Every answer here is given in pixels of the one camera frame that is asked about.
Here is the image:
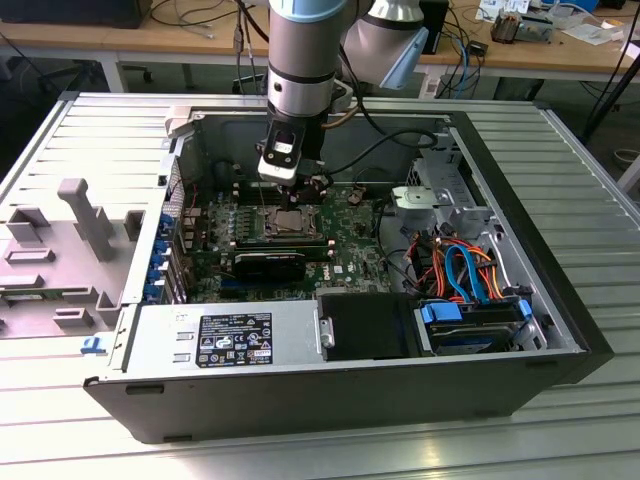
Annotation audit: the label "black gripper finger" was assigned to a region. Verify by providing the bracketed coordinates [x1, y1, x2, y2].
[299, 169, 335, 205]
[279, 178, 301, 208]

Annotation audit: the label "silver topped CPU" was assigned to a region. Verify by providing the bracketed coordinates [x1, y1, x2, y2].
[273, 209, 312, 235]

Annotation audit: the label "CPU socket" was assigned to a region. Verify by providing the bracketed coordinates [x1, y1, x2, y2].
[260, 202, 324, 242]

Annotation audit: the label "blue slot retainer clips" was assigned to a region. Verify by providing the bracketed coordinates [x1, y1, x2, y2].
[143, 213, 176, 304]

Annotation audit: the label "finned CPU cooler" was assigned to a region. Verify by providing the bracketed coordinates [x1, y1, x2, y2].
[489, 10, 524, 45]

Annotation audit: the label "green motherboard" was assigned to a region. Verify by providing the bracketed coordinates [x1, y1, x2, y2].
[180, 178, 404, 304]

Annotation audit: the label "black graphics card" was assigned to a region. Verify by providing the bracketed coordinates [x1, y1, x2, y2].
[231, 248, 307, 282]

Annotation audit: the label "silver metal drive cage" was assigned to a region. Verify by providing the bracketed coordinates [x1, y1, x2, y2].
[389, 130, 501, 241]

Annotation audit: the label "black upright box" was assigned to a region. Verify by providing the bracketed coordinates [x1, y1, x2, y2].
[419, 0, 450, 55]

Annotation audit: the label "hard disk in blue carrier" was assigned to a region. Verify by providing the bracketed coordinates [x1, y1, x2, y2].
[418, 297, 534, 358]

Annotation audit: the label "silver power supply unit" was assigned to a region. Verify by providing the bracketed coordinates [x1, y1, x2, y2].
[121, 298, 322, 375]

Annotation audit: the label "black grey PC case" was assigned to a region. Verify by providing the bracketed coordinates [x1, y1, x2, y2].
[82, 92, 615, 445]

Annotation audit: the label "grey plastic parts rack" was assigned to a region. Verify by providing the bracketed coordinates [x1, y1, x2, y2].
[0, 177, 147, 342]

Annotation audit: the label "grey metal device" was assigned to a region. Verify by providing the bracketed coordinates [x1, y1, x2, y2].
[519, 12, 556, 44]

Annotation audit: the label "wooden desk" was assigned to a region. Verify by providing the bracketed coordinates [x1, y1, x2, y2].
[0, 0, 640, 96]

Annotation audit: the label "large black equipment case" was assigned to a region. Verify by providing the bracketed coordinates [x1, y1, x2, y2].
[0, 0, 153, 30]

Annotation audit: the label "green RAM stick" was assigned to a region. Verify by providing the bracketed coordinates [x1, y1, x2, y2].
[0, 292, 57, 304]

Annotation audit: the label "white papers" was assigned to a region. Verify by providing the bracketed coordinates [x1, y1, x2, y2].
[560, 13, 626, 47]

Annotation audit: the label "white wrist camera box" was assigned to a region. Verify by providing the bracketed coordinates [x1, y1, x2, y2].
[256, 121, 307, 181]

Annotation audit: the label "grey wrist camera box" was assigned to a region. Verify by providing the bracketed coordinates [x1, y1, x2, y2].
[329, 82, 354, 114]

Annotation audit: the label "black camera cable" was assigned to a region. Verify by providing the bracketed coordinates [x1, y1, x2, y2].
[322, 112, 444, 176]

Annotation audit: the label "black wire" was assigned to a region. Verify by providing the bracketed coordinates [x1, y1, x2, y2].
[372, 195, 420, 297]

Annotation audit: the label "blue flat wire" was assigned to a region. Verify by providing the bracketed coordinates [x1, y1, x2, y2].
[443, 242, 495, 307]

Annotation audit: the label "orange wire bundle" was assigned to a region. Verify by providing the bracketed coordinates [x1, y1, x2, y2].
[405, 235, 502, 302]

